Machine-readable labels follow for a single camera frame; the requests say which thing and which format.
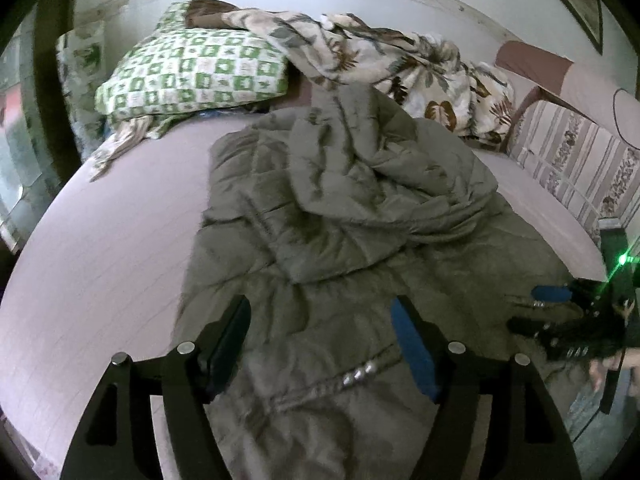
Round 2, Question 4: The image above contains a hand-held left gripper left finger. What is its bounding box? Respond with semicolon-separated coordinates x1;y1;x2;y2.
60;296;252;480

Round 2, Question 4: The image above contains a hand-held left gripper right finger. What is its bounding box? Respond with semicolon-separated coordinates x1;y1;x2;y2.
390;295;583;480

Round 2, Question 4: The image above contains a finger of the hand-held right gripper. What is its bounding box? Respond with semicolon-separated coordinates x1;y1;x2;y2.
531;284;577;307
507;314;592;343

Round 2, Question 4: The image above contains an olive green puffer jacket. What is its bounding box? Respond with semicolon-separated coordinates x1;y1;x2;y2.
172;82;591;480

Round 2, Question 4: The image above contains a person's right hand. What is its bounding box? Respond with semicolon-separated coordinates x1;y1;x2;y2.
589;349;627;393

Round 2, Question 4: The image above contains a striped floral sofa cushion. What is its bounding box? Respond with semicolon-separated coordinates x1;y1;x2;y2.
505;97;640;248

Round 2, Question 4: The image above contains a brown and pink headboard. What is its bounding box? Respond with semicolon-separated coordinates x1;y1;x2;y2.
495;40;640;151

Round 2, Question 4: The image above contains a green striped cloth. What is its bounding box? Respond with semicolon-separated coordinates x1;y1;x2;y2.
90;110;201;183

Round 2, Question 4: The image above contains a floral leaf print blanket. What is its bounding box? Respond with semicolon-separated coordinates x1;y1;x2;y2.
222;7;516;153

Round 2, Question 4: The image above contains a green checkered pillow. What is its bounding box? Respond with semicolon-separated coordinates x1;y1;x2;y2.
95;2;291;121

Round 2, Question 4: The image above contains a window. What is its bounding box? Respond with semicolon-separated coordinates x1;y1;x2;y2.
0;15;56;253

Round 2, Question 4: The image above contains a white green leaf pillow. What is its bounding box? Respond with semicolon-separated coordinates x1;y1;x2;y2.
55;22;110;161

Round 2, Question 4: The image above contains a brown cloth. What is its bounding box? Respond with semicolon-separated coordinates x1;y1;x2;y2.
185;0;242;29

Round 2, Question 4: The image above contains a framed wall picture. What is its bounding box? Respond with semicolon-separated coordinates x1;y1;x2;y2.
520;0;604;56

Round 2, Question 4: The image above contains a dark wooden frame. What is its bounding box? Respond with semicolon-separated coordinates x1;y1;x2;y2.
30;0;85;161

